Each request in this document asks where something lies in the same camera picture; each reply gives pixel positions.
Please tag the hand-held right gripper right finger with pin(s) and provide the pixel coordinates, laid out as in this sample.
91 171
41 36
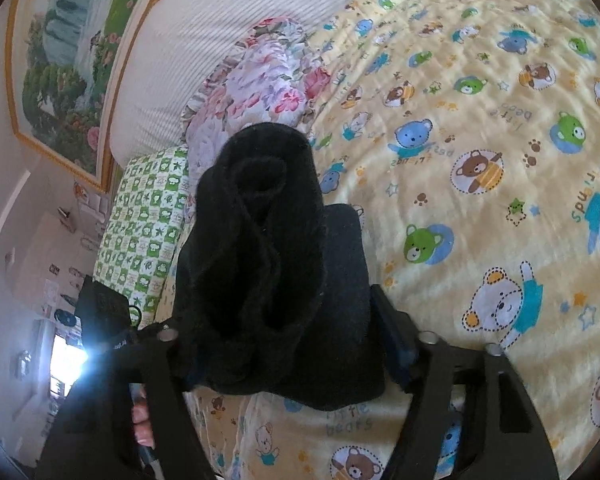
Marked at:
397 342

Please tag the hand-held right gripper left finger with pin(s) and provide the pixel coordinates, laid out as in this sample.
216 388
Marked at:
167 360

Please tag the black pants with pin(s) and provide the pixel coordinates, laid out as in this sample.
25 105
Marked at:
260 260

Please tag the person's left hand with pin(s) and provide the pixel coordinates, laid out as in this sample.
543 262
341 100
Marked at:
141 417

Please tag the green checkered pillow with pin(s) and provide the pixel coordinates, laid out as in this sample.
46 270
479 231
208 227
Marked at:
140 230

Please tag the yellow bear-print bedsheet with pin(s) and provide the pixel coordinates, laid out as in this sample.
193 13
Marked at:
455 185

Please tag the gold-framed landscape painting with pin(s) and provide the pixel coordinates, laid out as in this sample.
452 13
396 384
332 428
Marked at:
60 75

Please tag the floral ruffled pillow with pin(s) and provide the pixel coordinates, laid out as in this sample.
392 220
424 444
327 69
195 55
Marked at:
260 85

